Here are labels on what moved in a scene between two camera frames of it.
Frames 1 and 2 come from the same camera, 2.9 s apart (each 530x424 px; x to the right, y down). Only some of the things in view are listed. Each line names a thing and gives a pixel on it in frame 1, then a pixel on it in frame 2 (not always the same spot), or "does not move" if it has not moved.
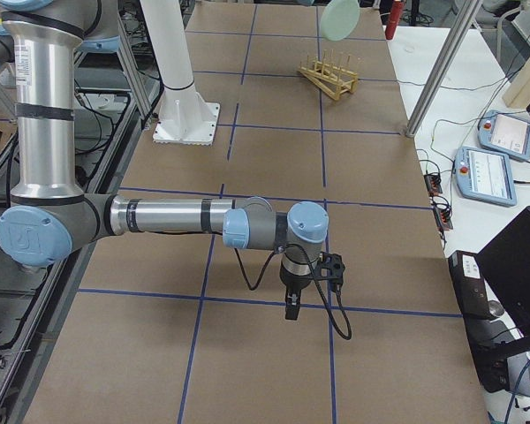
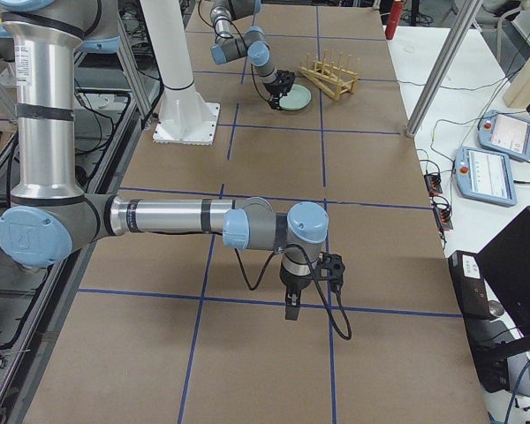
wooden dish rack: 329,76 does not move
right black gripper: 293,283 does not move
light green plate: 339,18 → 299,97
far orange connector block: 433,184 does not move
